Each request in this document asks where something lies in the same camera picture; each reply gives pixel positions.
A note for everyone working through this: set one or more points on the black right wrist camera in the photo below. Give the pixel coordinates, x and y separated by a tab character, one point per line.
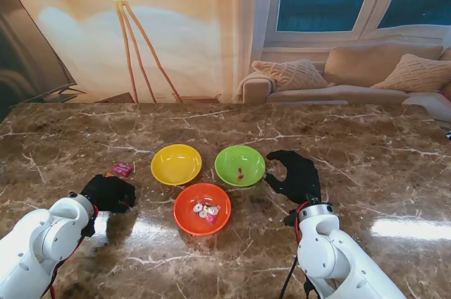
290	218

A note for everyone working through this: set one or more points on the light sheer curtain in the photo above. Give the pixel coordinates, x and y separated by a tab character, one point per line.
253	13

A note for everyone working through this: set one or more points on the orange plastic bowl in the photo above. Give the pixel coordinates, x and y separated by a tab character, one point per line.
190	221

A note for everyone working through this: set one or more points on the black white striped object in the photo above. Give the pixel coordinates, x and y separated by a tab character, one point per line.
448	135

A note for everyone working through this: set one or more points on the small red candy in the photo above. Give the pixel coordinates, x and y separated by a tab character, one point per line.
239	173

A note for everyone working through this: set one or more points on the green plastic bowl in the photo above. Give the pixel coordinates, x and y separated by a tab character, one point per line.
225	165

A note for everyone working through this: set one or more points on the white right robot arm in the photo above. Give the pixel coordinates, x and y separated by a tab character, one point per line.
327	249

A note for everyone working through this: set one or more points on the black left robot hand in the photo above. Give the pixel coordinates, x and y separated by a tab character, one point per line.
109	193

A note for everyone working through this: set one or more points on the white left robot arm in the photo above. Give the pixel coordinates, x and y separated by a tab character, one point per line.
31	242

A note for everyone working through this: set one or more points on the yellow plastic bowl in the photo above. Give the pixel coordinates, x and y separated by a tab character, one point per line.
176	165

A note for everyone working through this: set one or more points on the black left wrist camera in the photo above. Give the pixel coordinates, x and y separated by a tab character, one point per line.
89	228

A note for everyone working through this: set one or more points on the pink candy packet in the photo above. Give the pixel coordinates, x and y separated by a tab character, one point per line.
122	168

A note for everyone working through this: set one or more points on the cream knitted pillow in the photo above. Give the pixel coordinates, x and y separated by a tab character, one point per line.
415	73
292	75

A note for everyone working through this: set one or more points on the flat screen television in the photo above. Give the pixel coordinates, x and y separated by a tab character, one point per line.
21	48

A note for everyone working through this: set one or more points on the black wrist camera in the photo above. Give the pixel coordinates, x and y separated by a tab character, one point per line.
89	228
290	218

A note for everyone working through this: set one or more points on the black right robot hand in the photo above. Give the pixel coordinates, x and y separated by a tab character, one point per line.
303	179

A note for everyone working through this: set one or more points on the beige sofa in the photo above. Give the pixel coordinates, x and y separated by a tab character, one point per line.
370	62

